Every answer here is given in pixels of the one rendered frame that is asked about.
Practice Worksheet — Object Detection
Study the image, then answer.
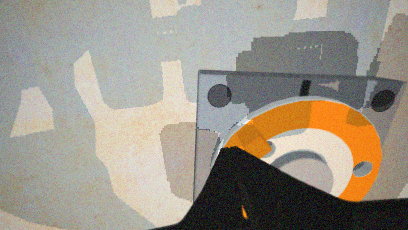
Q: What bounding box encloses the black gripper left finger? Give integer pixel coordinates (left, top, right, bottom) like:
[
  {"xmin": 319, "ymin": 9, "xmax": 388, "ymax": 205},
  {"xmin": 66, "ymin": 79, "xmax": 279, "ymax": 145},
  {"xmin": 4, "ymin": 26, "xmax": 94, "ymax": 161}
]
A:
[{"xmin": 150, "ymin": 147, "xmax": 254, "ymax": 230}]

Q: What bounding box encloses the orange round plate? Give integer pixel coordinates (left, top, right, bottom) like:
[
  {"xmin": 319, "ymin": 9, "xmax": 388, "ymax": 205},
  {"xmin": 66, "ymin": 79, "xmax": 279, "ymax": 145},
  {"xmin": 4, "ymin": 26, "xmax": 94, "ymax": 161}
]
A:
[{"xmin": 211, "ymin": 96, "xmax": 382, "ymax": 201}]

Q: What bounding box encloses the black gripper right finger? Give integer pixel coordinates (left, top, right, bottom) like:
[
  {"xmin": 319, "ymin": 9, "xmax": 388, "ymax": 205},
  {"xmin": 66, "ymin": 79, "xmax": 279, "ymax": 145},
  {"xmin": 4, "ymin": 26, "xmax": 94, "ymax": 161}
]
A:
[{"xmin": 229, "ymin": 146, "xmax": 408, "ymax": 230}]

